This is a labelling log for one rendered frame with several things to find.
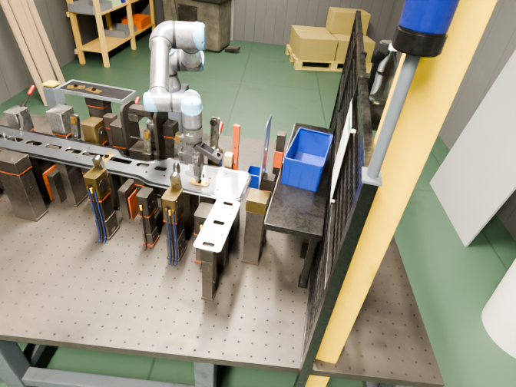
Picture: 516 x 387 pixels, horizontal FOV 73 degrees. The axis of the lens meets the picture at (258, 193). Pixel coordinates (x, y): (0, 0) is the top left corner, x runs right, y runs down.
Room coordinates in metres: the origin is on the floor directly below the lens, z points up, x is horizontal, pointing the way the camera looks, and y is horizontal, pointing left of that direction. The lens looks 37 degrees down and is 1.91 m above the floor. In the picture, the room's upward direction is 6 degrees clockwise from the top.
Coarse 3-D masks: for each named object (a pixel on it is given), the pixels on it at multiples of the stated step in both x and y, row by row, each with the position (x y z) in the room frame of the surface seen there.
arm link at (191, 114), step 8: (192, 96) 1.25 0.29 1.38; (184, 104) 1.19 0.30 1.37; (192, 104) 1.19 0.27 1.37; (200, 104) 1.22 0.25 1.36; (184, 112) 1.19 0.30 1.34; (192, 112) 1.19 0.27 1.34; (200, 112) 1.21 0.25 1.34; (184, 120) 1.19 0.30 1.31; (192, 120) 1.19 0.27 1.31; (200, 120) 1.21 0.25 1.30; (184, 128) 1.19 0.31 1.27; (192, 128) 1.19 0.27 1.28; (200, 128) 1.21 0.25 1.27
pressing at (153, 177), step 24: (0, 144) 1.35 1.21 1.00; (24, 144) 1.37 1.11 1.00; (48, 144) 1.40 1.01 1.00; (72, 144) 1.42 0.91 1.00; (96, 144) 1.43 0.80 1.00; (120, 168) 1.26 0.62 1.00; (144, 168) 1.29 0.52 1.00; (168, 168) 1.31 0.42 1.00; (216, 168) 1.35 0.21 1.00; (192, 192) 1.16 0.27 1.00; (216, 192) 1.17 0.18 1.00; (240, 192) 1.19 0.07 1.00
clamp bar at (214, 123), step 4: (212, 120) 1.40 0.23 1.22; (216, 120) 1.43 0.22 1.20; (212, 124) 1.39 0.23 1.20; (216, 124) 1.42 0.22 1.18; (212, 128) 1.42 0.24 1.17; (216, 128) 1.42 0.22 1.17; (212, 132) 1.42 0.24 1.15; (216, 132) 1.42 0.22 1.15; (212, 136) 1.42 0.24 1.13; (216, 136) 1.41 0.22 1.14; (212, 140) 1.41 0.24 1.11; (216, 140) 1.40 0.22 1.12; (212, 144) 1.42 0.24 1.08; (216, 144) 1.40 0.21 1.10; (216, 148) 1.40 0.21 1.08
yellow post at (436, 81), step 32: (480, 0) 0.65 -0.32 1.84; (448, 32) 0.65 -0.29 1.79; (480, 32) 0.65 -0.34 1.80; (448, 64) 0.65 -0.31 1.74; (416, 96) 0.65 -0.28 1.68; (448, 96) 0.65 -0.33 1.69; (416, 128) 0.65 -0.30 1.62; (384, 160) 0.66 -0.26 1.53; (416, 160) 0.65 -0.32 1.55; (384, 192) 0.65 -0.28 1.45; (384, 224) 0.65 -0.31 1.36; (352, 288) 0.65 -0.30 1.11; (352, 320) 0.65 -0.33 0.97; (320, 352) 0.65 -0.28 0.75; (320, 384) 0.65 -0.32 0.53
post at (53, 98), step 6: (60, 84) 1.77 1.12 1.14; (48, 90) 1.71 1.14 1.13; (54, 90) 1.71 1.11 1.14; (48, 96) 1.71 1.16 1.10; (54, 96) 1.71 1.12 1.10; (60, 96) 1.74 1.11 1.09; (48, 102) 1.71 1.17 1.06; (54, 102) 1.71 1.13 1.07; (60, 102) 1.73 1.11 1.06; (48, 108) 1.71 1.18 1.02
